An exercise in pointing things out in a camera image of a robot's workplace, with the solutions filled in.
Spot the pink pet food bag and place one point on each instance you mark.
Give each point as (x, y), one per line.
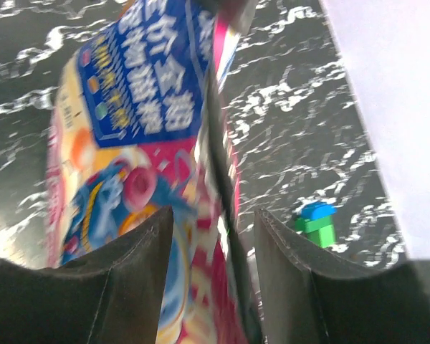
(137, 125)

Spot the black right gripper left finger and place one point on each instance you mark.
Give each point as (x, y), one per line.
(110, 295)

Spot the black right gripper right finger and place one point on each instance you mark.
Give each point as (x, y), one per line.
(311, 295)

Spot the blue green toy blocks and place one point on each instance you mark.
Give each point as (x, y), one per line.
(315, 221)

